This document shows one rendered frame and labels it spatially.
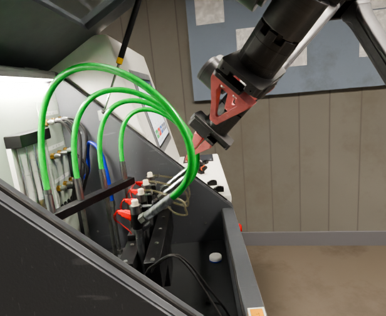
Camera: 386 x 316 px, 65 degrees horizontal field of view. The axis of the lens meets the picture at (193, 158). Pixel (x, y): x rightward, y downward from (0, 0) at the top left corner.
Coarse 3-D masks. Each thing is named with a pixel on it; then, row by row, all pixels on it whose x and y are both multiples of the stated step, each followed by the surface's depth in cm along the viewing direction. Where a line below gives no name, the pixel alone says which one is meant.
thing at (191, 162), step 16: (80, 64) 59; (96, 64) 57; (128, 80) 56; (48, 96) 64; (160, 96) 54; (176, 112) 54; (192, 144) 54; (192, 160) 54; (48, 192) 71; (176, 192) 57
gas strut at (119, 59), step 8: (136, 0) 92; (136, 8) 92; (136, 16) 93; (128, 24) 93; (128, 32) 93; (128, 40) 94; (120, 48) 94; (120, 56) 94; (120, 64) 95; (112, 80) 96; (104, 112) 97
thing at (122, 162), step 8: (136, 112) 90; (152, 112) 91; (160, 112) 90; (120, 128) 92; (120, 136) 92; (120, 144) 93; (120, 152) 93; (120, 160) 94; (120, 168) 94; (176, 176) 95
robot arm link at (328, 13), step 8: (328, 0) 78; (336, 0) 77; (328, 8) 78; (336, 8) 78; (320, 16) 76; (328, 16) 77; (320, 24) 75; (312, 32) 73; (304, 40) 71; (296, 48) 70; (304, 48) 72; (296, 56) 70; (288, 64) 66
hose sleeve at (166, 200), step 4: (168, 196) 58; (160, 200) 59; (164, 200) 58; (168, 200) 58; (172, 200) 58; (156, 204) 60; (160, 204) 59; (164, 204) 59; (168, 204) 59; (152, 208) 60; (156, 208) 60; (160, 208) 59; (164, 208) 60; (144, 212) 62; (148, 212) 61; (152, 212) 60; (156, 212) 60; (144, 216) 61; (148, 216) 61; (152, 216) 61
